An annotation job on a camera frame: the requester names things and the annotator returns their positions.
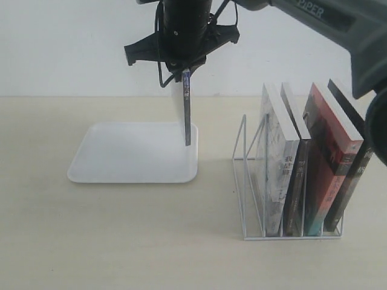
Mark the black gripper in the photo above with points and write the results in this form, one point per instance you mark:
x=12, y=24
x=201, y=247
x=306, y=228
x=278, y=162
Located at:
x=175, y=51

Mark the blue paperback book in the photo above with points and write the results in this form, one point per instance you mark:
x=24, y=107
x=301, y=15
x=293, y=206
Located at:
x=181, y=99

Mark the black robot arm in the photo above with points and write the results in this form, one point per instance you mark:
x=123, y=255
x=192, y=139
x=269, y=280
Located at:
x=357, y=26

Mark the grey white paperback book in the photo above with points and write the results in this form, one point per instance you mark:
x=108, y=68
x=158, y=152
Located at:
x=275, y=154

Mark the red black paperback book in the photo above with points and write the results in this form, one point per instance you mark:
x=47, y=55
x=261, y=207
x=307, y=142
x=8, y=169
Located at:
x=335, y=142

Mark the white rectangular plastic tray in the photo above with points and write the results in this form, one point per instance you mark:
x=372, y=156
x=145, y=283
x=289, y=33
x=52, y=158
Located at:
x=135, y=153

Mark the white wire book rack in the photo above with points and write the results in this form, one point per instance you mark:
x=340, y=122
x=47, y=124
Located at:
x=252, y=206

